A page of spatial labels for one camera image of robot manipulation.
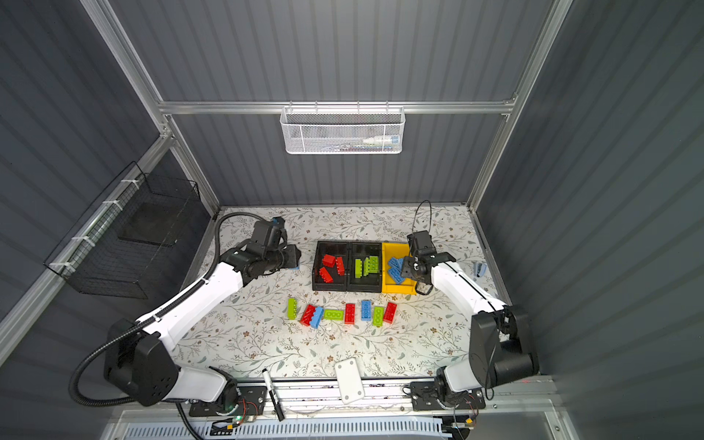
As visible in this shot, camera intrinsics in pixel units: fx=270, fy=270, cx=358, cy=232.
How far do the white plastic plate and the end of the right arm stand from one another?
297 millimetres

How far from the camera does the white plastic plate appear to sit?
2.44 feet

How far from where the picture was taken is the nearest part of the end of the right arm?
0.64m
